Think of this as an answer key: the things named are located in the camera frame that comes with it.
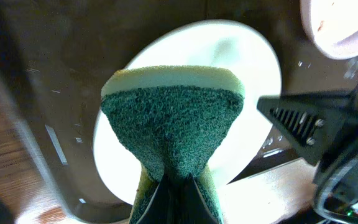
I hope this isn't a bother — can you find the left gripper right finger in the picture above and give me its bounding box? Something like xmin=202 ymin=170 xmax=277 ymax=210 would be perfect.
xmin=174 ymin=175 xmax=218 ymax=224

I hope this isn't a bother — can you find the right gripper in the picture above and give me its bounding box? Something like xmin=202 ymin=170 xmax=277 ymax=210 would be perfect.
xmin=257 ymin=84 xmax=358 ymax=223

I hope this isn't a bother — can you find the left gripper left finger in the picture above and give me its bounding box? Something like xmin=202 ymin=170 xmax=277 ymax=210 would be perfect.
xmin=136 ymin=174 xmax=175 ymax=224

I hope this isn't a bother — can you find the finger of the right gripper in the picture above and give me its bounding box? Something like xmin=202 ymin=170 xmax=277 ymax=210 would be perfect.
xmin=227 ymin=146 xmax=301 ymax=185

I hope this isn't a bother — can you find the green scrub sponge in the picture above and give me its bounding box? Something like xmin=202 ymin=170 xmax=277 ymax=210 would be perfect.
xmin=101 ymin=65 xmax=244 ymax=223

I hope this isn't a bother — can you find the white plate bottom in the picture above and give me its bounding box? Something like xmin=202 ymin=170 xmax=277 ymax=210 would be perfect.
xmin=93 ymin=20 xmax=282 ymax=205

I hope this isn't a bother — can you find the white plate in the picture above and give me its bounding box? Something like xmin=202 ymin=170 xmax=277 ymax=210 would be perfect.
xmin=93 ymin=20 xmax=282 ymax=205
xmin=300 ymin=0 xmax=358 ymax=60

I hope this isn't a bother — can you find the brown serving tray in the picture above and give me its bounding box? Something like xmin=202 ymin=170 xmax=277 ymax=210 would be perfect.
xmin=0 ymin=0 xmax=358 ymax=223

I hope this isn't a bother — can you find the white plate top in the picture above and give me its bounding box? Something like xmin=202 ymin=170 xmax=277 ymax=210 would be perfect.
xmin=300 ymin=0 xmax=358 ymax=60

